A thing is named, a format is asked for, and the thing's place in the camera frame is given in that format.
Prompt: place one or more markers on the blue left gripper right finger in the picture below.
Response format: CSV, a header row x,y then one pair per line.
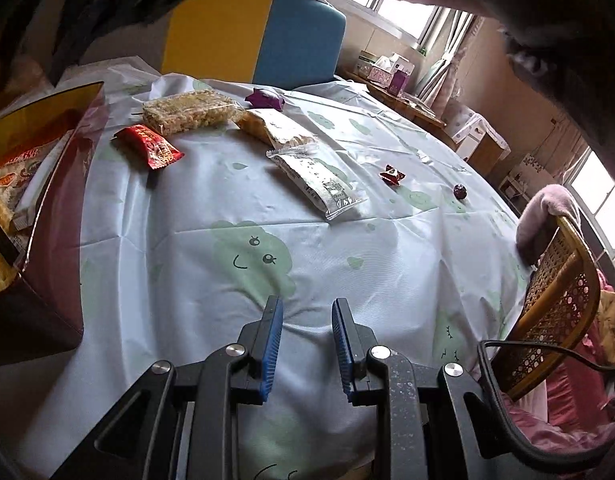
x,y
352,342

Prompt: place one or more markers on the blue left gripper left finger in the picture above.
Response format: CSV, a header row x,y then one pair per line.
x,y
262,342

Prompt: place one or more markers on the small red candy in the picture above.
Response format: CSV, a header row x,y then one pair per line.
x,y
391,176

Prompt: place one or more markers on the white grey snack pack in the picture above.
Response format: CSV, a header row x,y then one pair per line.
x,y
317,171

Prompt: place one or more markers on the red snack bar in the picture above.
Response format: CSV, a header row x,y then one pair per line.
x,y
156,151

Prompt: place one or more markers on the golden crumb cake pack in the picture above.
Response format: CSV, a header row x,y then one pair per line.
x,y
272,128

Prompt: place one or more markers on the purple candy wrapper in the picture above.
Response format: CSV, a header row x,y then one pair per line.
x,y
266,98

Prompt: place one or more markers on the long brown white snack pack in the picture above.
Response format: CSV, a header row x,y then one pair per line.
x,y
25,211

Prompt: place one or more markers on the large red dragon snack bag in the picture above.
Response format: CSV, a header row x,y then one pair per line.
x,y
15,175

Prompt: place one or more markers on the white green-print tablecloth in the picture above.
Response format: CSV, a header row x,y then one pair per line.
x,y
173,264

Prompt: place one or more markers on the red date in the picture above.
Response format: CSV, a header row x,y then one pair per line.
x,y
460,192

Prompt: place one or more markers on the rattan chair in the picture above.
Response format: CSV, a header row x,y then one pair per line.
x,y
561,303

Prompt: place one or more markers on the wooden side shelf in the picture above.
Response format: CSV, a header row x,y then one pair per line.
x,y
467,132

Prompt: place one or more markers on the rice cracker block pack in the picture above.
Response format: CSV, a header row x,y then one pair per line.
x,y
188,111

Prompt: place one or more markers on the gold tin box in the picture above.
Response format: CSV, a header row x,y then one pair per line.
x,y
40,312

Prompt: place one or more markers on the grey yellow blue chair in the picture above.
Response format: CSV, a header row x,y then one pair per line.
x,y
281,43

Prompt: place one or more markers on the floral curtain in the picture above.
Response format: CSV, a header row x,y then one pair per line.
x,y
438,83

